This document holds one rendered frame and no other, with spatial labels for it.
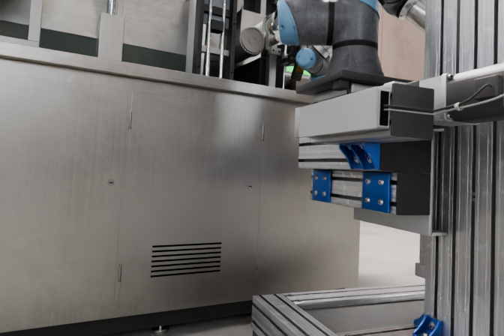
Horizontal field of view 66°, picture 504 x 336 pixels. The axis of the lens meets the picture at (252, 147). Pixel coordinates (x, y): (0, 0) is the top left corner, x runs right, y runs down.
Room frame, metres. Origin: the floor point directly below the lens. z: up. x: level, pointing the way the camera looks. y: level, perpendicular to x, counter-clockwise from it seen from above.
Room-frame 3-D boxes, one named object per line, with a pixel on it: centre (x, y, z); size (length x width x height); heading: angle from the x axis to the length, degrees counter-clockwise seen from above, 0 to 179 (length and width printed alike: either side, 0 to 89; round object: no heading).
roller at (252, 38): (1.86, 0.08, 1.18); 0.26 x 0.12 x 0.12; 28
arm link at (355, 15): (1.00, -0.25, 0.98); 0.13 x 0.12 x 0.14; 83
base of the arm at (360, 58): (1.00, -0.26, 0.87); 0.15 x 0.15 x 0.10
